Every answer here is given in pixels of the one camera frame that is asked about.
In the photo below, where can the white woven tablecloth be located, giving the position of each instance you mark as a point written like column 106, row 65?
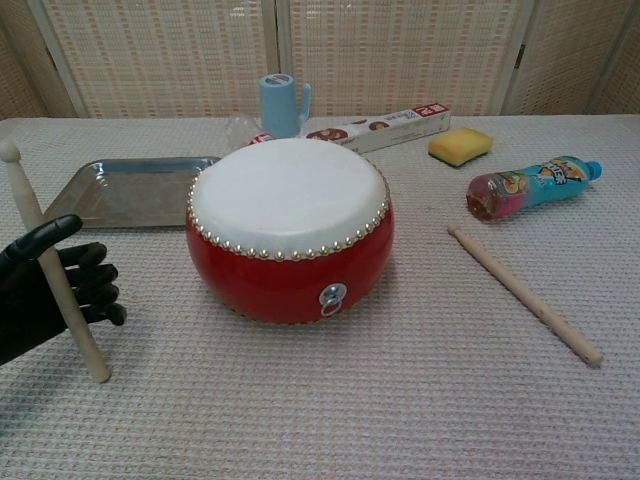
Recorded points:
column 320, row 400

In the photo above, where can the red drum with white skin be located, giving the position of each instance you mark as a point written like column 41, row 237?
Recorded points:
column 285, row 200

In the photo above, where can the colourful blue-capped drink bottle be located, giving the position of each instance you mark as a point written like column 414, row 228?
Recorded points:
column 530, row 187

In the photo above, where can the left silver black-fingered robot hand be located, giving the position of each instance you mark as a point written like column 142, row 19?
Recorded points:
column 22, row 310

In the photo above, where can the yellow sponge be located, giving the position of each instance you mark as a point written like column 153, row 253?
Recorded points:
column 460, row 147

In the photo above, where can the wooden drumstick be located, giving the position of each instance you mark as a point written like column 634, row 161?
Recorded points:
column 525, row 295
column 60, row 295

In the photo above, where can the rectangular steel tray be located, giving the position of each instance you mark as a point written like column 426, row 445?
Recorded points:
column 135, row 192

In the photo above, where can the clear red-labelled plastic bottle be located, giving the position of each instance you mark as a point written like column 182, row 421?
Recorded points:
column 260, row 139

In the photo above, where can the bamboo folding screen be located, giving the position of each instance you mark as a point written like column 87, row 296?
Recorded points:
column 165, row 55

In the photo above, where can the long white red-ended wrap box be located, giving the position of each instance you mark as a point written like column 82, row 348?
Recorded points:
column 395, row 130

